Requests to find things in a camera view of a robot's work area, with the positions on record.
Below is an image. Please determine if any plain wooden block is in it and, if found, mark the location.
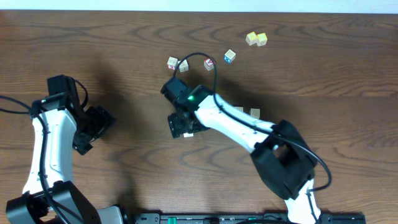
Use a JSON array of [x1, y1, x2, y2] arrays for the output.
[[250, 108, 261, 119], [178, 59, 189, 73], [234, 106, 244, 113], [183, 133, 194, 138]]

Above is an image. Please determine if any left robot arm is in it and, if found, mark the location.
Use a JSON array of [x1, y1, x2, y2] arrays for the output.
[[6, 90, 124, 223]]

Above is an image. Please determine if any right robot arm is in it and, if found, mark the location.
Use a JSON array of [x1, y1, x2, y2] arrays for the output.
[[161, 83, 321, 223]]

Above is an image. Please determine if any red sided wooden block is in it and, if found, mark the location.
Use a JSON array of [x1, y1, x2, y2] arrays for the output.
[[167, 57, 178, 70]]

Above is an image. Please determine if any red letter A block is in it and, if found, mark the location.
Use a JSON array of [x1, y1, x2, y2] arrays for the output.
[[204, 57, 216, 71]]

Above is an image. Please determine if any blue sided wooden block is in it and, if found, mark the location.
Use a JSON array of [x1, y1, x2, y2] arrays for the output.
[[224, 49, 236, 64]]

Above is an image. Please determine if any yellow wooden block left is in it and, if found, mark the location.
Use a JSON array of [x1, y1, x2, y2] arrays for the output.
[[246, 32, 257, 45]]

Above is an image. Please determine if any yellow wooden block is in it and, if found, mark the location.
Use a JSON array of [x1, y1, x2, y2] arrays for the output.
[[256, 32, 268, 47], [246, 32, 257, 45]]

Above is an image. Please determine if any yellow wooden block right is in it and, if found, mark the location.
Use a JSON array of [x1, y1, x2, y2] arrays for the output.
[[256, 32, 268, 47]]

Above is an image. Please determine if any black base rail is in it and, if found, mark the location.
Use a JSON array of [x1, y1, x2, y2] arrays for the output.
[[96, 203, 368, 224]]

